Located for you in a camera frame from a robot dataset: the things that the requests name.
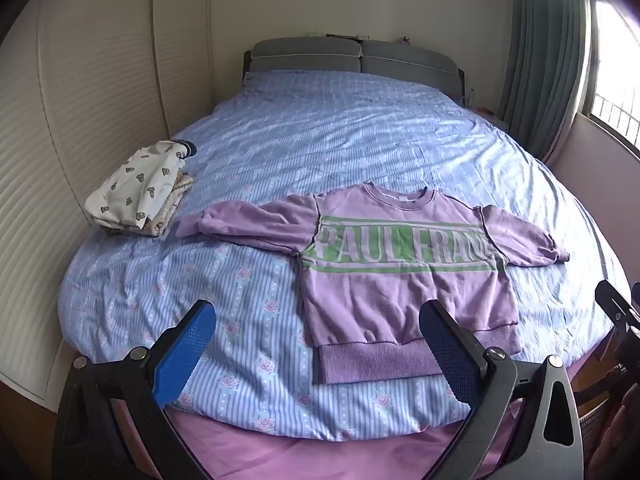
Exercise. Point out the blue floral striped duvet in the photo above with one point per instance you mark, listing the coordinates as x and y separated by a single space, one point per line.
350 135

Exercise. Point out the white nightstand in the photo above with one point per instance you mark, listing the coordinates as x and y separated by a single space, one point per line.
492 119

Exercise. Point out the cream louvered wardrobe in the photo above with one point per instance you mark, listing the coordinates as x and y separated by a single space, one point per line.
100 85

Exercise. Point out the beige folded garment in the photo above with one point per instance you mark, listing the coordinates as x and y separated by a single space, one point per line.
167 210

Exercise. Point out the small dark figurine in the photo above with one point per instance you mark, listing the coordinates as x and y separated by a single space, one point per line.
406 39

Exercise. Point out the window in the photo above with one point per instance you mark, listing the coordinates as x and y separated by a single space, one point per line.
615 60

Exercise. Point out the purple sweatshirt with green print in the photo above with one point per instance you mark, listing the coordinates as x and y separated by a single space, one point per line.
390 300

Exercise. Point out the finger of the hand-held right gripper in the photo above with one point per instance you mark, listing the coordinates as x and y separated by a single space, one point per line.
617 310

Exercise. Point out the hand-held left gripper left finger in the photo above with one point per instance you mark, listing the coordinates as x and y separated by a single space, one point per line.
185 355

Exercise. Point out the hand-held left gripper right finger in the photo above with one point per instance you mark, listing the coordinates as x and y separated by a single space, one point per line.
450 355

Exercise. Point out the dark flat objects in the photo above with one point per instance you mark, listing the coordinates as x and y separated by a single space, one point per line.
345 35

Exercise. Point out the navy striped garment cuff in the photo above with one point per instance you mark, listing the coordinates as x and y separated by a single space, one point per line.
189 149

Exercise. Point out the grey padded headboard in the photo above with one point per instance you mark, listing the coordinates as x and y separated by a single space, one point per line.
305 55

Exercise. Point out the pink bed sheet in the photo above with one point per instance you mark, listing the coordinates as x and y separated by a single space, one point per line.
310 455

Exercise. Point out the grey-green curtain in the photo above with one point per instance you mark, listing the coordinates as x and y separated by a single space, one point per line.
545 60

